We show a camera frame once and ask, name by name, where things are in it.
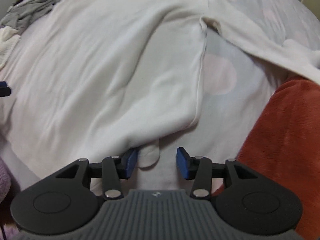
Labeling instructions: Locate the red fleece garment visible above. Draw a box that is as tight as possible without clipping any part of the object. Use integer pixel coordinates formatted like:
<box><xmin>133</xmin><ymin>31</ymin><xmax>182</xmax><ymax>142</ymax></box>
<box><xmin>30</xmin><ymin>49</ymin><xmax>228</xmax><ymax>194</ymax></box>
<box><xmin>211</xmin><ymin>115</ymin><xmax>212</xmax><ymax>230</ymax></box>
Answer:
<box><xmin>212</xmin><ymin>76</ymin><xmax>320</xmax><ymax>240</ymax></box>

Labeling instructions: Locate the grey knit garment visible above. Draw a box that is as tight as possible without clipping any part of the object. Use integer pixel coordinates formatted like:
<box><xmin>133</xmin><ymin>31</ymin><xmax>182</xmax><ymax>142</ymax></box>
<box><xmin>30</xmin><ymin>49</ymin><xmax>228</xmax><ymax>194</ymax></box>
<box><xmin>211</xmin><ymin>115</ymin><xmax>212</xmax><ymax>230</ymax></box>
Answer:
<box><xmin>1</xmin><ymin>0</ymin><xmax>61</xmax><ymax>35</ymax></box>

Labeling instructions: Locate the white fluffy garment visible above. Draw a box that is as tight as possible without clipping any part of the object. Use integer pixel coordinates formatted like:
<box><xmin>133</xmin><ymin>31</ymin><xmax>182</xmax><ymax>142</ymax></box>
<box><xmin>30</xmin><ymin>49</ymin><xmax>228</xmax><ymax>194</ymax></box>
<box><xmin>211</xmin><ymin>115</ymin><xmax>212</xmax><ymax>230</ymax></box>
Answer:
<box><xmin>0</xmin><ymin>26</ymin><xmax>21</xmax><ymax>69</ymax></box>

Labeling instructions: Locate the polka dot bed sheet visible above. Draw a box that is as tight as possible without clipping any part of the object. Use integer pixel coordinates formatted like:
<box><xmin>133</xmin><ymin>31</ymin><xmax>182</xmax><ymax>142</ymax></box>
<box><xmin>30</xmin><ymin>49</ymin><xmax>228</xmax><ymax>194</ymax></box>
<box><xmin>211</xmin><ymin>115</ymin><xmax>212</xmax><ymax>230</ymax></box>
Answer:
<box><xmin>123</xmin><ymin>0</ymin><xmax>319</xmax><ymax>190</ymax></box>

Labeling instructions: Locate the white sweatshirt garment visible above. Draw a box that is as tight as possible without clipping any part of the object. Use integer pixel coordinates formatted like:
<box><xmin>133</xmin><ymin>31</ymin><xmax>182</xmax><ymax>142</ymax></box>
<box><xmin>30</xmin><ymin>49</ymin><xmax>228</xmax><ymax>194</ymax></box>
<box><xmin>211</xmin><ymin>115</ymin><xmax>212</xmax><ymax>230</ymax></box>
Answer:
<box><xmin>1</xmin><ymin>0</ymin><xmax>319</xmax><ymax>177</ymax></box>

